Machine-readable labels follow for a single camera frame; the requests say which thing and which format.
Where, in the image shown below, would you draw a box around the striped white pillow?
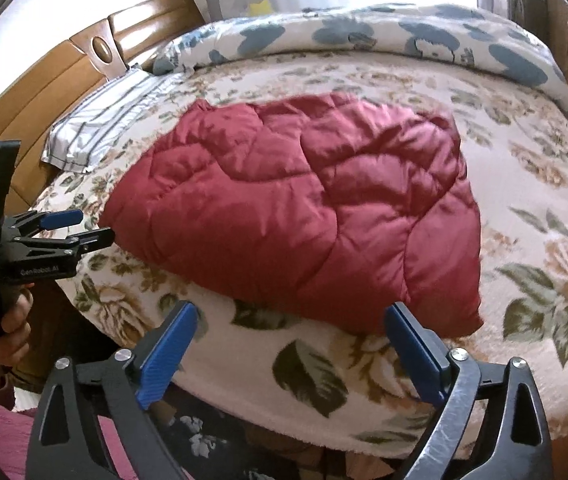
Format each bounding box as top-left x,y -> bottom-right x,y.
40,67 -> 187,174

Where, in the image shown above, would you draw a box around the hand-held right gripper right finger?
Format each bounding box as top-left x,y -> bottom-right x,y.
384,302 -> 556,480

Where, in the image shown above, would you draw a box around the red quilted down jacket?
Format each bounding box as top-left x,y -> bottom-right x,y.
98,91 -> 485,339

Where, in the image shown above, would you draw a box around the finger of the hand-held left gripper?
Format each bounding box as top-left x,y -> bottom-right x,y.
12,210 -> 84,237
38,227 -> 115,262

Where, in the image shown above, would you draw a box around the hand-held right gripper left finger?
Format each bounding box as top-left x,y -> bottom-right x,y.
26,301 -> 199,480

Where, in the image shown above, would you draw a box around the wooden bed headboard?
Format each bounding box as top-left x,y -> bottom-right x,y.
0,0 -> 207,221

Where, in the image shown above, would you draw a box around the cream floral blanket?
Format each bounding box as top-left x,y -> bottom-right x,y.
28,52 -> 568,450

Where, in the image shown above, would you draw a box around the dark floral cloth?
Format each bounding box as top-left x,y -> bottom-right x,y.
161,395 -> 265,480

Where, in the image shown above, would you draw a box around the white quilt with blue print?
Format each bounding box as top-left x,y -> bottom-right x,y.
151,2 -> 568,114

